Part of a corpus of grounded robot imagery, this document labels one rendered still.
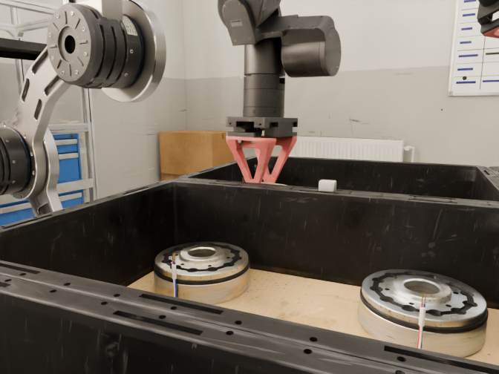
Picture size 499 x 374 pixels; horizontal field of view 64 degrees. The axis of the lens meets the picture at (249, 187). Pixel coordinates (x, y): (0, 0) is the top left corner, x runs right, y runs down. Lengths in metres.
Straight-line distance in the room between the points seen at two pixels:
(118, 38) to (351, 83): 2.85
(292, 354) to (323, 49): 0.40
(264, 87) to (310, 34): 0.09
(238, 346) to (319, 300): 0.27
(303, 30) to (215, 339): 0.41
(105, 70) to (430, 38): 2.86
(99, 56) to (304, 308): 0.56
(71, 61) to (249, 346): 0.71
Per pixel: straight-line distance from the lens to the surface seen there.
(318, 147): 3.48
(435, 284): 0.41
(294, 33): 0.52
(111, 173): 3.76
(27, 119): 1.19
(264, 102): 0.54
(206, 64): 4.26
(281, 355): 0.16
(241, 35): 0.53
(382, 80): 3.44
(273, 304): 0.42
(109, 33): 0.79
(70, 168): 2.49
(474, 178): 0.74
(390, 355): 0.17
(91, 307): 0.21
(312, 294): 0.44
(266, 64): 0.55
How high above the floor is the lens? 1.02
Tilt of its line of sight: 11 degrees down
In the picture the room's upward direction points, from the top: straight up
